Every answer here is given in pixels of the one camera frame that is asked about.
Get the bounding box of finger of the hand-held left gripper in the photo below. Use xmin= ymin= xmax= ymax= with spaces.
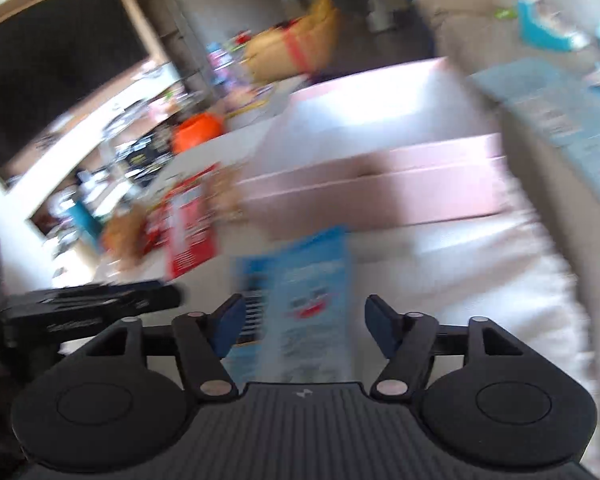
xmin=2 ymin=282 xmax=183 ymax=346

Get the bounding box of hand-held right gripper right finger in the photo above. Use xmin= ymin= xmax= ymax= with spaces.
xmin=364 ymin=294 xmax=528 ymax=403

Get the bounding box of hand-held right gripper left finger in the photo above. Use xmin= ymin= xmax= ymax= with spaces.
xmin=87 ymin=294 xmax=246 ymax=403

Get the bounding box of long bread packet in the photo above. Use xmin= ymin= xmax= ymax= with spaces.
xmin=102 ymin=210 xmax=148 ymax=268

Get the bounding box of blue snack packet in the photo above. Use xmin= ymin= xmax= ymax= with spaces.
xmin=230 ymin=227 xmax=353 ymax=383

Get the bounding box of red snack packet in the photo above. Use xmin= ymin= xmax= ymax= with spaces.
xmin=162 ymin=160 xmax=243 ymax=281

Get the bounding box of pink cardboard box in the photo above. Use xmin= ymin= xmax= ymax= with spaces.
xmin=237 ymin=57 xmax=513 ymax=233

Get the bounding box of cluttered white shelf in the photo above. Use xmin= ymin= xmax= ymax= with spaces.
xmin=10 ymin=62 xmax=191 ymax=266

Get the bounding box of orange pumpkin bucket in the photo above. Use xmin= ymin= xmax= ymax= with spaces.
xmin=172 ymin=112 xmax=226 ymax=156

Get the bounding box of black television screen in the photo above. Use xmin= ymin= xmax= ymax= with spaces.
xmin=0 ymin=0 xmax=153 ymax=176

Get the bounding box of light blue booklet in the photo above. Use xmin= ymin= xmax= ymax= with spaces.
xmin=472 ymin=57 xmax=600 ymax=206

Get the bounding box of yellow sofa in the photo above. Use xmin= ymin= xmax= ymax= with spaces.
xmin=245 ymin=0 xmax=341 ymax=86

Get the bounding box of red ribbon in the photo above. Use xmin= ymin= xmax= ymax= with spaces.
xmin=285 ymin=25 xmax=317 ymax=73

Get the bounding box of grey covered sofa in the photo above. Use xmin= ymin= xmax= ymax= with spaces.
xmin=415 ymin=0 xmax=600 ymax=311

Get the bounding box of blue plastic container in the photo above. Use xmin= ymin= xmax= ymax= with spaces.
xmin=517 ymin=0 xmax=593 ymax=53

